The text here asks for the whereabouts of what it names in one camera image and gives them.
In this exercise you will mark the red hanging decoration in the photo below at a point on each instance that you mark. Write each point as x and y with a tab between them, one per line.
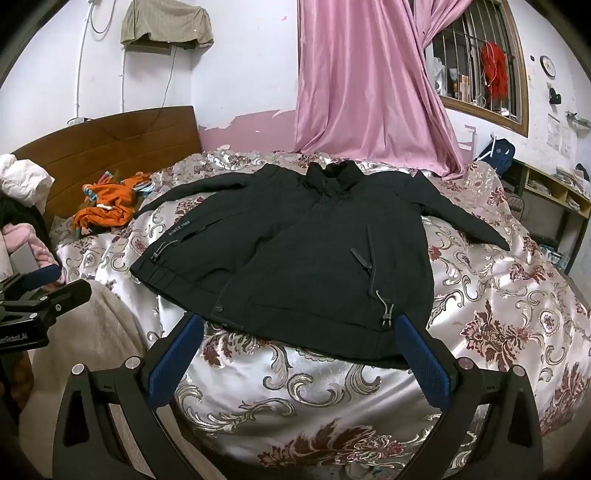
493	69

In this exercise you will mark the wall calendar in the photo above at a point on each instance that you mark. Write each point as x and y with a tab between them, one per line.
558	134

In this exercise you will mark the beige blanket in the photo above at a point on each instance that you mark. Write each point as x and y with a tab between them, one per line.
115	323

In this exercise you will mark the white wall conduit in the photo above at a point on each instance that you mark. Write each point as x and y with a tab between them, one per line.
81	74

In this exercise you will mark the white power strip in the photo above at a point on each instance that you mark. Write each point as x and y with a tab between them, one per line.
77	121

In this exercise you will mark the barred wooden window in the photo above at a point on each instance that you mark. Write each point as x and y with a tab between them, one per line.
517	69

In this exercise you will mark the black jacket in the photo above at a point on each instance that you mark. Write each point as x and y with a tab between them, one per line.
300	258

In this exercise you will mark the wooden headboard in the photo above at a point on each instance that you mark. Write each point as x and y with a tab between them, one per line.
115	147

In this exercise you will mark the black wall fixture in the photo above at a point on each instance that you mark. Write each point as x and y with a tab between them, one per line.
554	96

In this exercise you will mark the dark garment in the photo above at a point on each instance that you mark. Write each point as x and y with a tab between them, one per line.
18	210

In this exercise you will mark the cloth-covered air conditioner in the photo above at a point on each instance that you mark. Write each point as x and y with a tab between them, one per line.
161	23

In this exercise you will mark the orange clothing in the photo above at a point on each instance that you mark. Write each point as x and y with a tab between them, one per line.
106	203

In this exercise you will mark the wooden shelf unit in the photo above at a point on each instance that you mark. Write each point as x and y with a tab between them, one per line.
549	184

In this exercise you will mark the pink garment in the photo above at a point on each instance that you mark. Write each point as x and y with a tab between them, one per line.
21	244

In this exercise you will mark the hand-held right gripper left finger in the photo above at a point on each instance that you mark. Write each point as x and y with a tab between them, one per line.
175	357

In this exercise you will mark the blue backpack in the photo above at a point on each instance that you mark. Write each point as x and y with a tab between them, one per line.
501	154

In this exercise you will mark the round wall clock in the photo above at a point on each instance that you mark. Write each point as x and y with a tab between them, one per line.
548	65

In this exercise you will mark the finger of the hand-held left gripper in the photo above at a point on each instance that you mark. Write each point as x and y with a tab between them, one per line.
41	276
69	295

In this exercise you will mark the floral satin bedspread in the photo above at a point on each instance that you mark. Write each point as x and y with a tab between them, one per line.
485	300

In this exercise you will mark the pink curtain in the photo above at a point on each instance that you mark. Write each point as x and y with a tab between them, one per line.
360	83

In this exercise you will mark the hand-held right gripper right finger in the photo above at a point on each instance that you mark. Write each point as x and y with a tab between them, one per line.
422	364

